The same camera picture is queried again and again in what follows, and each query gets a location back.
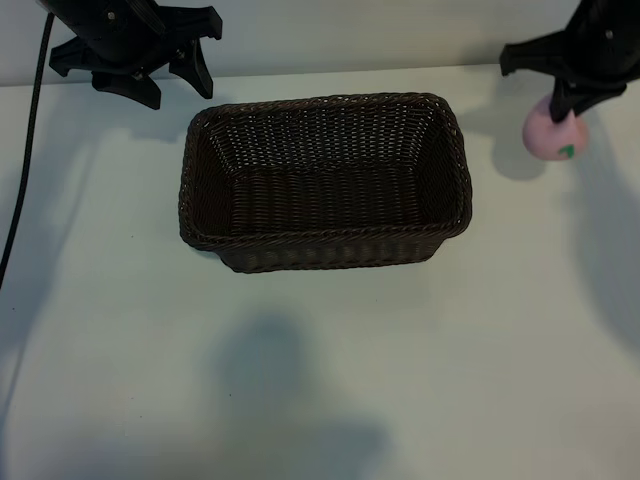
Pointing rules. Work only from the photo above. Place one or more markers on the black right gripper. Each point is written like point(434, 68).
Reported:
point(600, 45)

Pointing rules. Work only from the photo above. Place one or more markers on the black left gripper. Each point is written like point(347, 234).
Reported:
point(120, 35)

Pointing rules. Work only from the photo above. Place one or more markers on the pink peach with green leaf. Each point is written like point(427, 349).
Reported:
point(545, 140)

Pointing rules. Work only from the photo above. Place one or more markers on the dark brown wicker basket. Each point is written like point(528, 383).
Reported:
point(325, 200)

